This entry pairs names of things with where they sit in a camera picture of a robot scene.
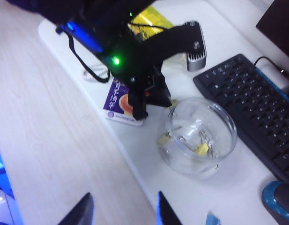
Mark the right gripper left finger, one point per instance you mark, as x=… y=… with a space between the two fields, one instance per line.
x=83 y=211

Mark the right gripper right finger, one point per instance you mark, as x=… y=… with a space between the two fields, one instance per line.
x=164 y=211

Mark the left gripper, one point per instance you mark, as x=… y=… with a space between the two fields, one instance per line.
x=144 y=79

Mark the blue binder clip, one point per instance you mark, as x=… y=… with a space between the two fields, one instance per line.
x=212 y=219

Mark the clear plastic jar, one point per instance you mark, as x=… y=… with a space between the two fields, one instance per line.
x=200 y=140

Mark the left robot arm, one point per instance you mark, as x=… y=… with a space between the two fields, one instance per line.
x=64 y=14

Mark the silver paper clips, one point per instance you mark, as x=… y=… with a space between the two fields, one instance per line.
x=211 y=143

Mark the purple and orange card tag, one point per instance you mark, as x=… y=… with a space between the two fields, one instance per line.
x=118 y=103

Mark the black computer keyboard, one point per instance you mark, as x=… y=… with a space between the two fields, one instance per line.
x=252 y=105

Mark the white desk riser platform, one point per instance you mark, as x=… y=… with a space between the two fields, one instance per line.
x=228 y=35

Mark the blue and black mouse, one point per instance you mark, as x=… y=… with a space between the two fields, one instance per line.
x=280 y=201

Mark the black computer monitor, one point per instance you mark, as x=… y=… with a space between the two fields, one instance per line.
x=277 y=21

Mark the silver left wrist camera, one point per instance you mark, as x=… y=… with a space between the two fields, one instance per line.
x=195 y=47

